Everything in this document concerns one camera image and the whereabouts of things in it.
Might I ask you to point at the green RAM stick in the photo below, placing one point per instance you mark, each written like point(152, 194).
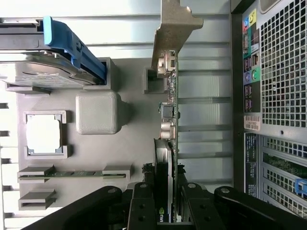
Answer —
point(72, 174)

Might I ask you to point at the coloured rear port panel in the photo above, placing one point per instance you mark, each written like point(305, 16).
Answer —
point(250, 62)

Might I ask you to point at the white barcode label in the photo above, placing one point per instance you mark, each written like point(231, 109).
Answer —
point(252, 122)

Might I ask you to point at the grey printed parts rack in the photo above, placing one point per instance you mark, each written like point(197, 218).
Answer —
point(96, 115)

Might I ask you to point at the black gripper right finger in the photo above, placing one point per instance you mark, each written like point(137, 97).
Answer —
point(199, 210)

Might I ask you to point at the hard disk in blue caddy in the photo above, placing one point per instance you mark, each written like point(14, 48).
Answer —
point(62, 38)

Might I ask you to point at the blue case latch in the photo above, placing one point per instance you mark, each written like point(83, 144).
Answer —
point(299, 187)

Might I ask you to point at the black text label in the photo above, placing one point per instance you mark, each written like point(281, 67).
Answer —
point(251, 165)

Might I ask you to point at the silver CPU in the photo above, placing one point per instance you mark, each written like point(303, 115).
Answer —
point(43, 134)

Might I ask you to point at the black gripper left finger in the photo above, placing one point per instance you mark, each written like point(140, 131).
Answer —
point(141, 210)

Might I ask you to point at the black PC case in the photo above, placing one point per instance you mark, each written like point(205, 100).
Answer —
point(283, 72)

